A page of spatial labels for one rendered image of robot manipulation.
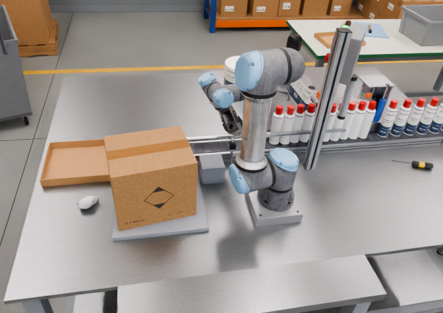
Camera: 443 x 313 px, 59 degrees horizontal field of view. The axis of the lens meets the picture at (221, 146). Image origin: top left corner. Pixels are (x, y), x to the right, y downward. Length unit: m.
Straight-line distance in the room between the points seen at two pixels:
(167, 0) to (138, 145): 4.82
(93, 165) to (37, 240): 0.44
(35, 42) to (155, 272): 3.82
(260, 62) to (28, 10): 3.82
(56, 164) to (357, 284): 1.34
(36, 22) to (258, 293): 4.01
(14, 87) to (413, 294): 3.09
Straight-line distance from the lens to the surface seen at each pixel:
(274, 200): 1.55
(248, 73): 1.18
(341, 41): 1.55
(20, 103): 3.58
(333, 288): 1.47
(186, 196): 1.47
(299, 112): 1.84
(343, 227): 1.66
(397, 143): 2.18
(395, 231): 1.74
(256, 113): 1.26
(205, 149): 1.82
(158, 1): 6.15
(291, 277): 1.45
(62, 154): 1.95
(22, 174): 3.23
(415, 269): 2.49
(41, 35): 4.86
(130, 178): 1.35
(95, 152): 1.92
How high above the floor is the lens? 2.01
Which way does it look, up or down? 38 degrees down
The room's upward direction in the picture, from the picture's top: 4 degrees clockwise
